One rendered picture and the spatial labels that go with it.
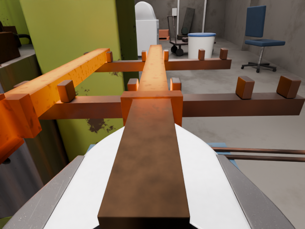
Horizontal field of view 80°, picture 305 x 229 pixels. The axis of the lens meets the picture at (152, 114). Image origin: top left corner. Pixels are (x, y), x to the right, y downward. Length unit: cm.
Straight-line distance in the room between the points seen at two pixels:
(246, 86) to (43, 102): 20
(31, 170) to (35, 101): 44
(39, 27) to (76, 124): 33
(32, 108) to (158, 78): 12
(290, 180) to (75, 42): 152
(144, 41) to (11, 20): 471
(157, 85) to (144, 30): 538
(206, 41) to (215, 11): 775
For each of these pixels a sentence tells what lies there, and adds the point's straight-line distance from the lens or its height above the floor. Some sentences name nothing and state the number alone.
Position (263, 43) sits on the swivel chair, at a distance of 417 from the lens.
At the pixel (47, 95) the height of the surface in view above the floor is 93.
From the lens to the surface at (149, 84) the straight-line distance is 18.
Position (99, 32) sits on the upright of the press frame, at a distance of 64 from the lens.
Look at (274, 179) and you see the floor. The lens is 158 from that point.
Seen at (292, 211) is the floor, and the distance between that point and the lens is 143.
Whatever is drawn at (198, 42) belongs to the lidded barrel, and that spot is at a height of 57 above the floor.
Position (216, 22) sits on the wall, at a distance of 1180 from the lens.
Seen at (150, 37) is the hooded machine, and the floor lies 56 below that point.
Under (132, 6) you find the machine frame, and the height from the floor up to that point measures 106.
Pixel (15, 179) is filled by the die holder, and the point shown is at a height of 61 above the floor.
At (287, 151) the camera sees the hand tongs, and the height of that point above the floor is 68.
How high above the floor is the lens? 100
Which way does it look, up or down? 27 degrees down
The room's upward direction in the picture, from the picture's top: 2 degrees counter-clockwise
